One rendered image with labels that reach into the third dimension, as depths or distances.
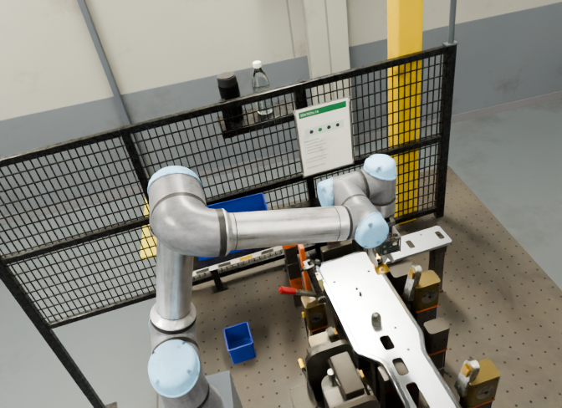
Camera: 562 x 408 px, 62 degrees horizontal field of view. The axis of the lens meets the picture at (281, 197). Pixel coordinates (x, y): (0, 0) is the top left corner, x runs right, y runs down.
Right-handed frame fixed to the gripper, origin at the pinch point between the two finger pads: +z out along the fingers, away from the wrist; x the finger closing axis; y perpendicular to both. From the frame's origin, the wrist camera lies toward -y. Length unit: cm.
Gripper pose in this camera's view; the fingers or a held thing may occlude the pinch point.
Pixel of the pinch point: (378, 259)
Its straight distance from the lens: 138.9
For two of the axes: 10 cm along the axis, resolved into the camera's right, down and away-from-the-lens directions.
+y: 2.2, 5.7, -7.9
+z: 1.3, 7.8, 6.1
